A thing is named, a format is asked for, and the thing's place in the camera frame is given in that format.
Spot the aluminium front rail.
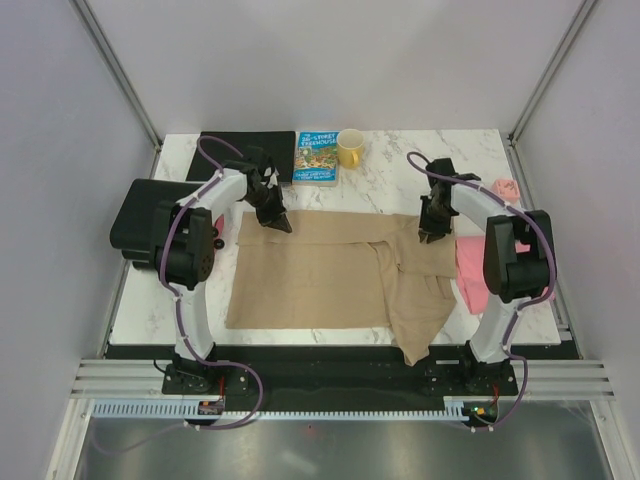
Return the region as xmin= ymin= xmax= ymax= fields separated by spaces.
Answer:
xmin=71 ymin=359 xmax=614 ymax=401

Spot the black pink drawer unit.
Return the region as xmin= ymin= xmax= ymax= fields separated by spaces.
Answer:
xmin=109 ymin=179 xmax=218 ymax=281

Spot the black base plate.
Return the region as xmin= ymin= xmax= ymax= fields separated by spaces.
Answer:
xmin=162 ymin=346 xmax=518 ymax=412

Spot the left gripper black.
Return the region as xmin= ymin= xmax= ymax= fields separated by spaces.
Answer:
xmin=243 ymin=184 xmax=292 ymax=235

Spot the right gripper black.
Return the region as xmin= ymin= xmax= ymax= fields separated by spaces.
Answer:
xmin=417 ymin=195 xmax=454 ymax=244

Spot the blue treehouse book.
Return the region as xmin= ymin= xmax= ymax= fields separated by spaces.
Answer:
xmin=292 ymin=131 xmax=339 ymax=187

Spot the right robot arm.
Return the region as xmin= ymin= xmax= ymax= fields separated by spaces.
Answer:
xmin=406 ymin=151 xmax=557 ymax=394

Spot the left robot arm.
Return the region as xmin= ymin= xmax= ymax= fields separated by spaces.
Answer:
xmin=150 ymin=147 xmax=292 ymax=393

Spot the aluminium frame post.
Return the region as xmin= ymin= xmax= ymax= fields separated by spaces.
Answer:
xmin=506 ymin=0 xmax=600 ymax=148
xmin=69 ymin=0 xmax=163 ymax=152

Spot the beige t shirt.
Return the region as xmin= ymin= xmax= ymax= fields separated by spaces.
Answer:
xmin=226 ymin=210 xmax=457 ymax=366

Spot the right aluminium frame post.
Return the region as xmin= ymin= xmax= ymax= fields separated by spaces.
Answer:
xmin=506 ymin=0 xmax=600 ymax=148

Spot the yellow mug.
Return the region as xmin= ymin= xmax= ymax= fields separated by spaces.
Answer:
xmin=336 ymin=129 xmax=364 ymax=169

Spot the pink folded t shirt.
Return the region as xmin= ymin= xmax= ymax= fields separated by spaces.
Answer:
xmin=453 ymin=235 xmax=556 ymax=316

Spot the pink cube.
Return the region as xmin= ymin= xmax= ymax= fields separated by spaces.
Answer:
xmin=491 ymin=179 xmax=520 ymax=204

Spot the white cable duct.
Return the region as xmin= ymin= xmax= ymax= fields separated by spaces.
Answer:
xmin=91 ymin=399 xmax=478 ymax=422

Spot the left aluminium frame post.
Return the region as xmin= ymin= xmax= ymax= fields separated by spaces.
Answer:
xmin=69 ymin=0 xmax=163 ymax=152

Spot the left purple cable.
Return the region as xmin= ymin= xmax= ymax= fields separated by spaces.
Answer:
xmin=92 ymin=135 xmax=265 ymax=456

